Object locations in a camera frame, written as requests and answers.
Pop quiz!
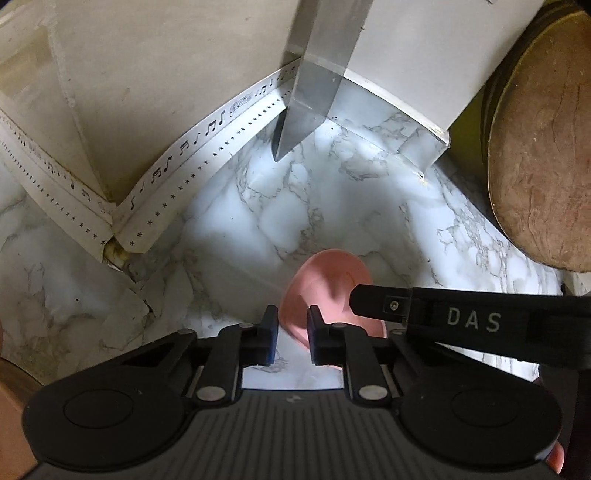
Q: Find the cleaver with wooden handle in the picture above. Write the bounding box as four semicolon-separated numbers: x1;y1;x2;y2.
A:
273;0;375;162

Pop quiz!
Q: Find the small pink dish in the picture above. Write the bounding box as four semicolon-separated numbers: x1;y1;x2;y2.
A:
279;249;387;370

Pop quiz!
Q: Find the round wooden cutting board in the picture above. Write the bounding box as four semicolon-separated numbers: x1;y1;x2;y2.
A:
480;11;591;273

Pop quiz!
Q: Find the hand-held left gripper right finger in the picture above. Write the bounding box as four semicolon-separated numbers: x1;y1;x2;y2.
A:
307;305;462;407

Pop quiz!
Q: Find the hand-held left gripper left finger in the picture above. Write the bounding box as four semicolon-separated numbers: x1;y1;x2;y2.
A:
122;305;280;403

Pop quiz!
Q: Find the person's right hand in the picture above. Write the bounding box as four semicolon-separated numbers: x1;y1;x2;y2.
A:
546;442;567;477

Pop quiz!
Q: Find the white printed edge tape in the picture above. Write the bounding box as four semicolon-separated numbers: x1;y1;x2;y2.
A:
0;62;301;256

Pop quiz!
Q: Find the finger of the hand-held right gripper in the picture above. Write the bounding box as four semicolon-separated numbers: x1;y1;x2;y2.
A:
348;284;416;332

